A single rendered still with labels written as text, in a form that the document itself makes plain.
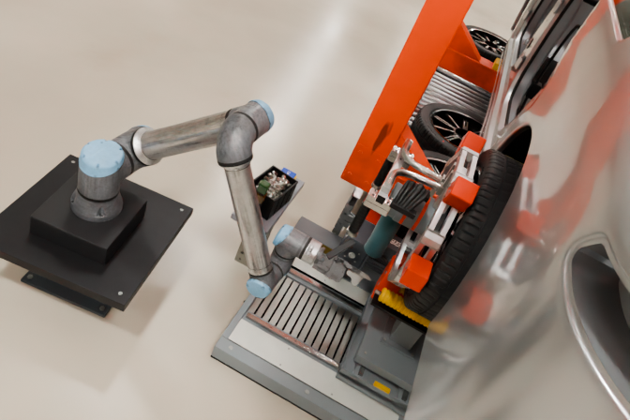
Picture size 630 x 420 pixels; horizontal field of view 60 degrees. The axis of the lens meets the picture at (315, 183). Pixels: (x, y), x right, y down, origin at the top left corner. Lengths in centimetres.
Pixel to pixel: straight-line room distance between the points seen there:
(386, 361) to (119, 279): 111
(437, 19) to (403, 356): 138
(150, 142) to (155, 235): 43
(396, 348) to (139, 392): 104
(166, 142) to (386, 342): 123
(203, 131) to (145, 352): 94
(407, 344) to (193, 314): 93
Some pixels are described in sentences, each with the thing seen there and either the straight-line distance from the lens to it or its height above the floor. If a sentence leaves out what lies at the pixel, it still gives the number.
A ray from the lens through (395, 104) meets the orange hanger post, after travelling 236.
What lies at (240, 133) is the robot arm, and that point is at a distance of 172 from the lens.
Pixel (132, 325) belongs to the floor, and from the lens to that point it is 243.
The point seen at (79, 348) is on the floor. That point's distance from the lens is 236.
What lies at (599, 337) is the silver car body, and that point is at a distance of 106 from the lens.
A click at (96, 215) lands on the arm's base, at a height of 43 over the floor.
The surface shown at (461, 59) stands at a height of 64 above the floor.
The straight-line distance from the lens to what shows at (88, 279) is 217.
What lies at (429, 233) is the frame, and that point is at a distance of 179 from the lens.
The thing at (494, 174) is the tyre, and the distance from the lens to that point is 186.
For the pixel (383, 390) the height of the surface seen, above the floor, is 17.
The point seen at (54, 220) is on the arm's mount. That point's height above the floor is 39.
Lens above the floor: 200
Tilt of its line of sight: 36 degrees down
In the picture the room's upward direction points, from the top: 24 degrees clockwise
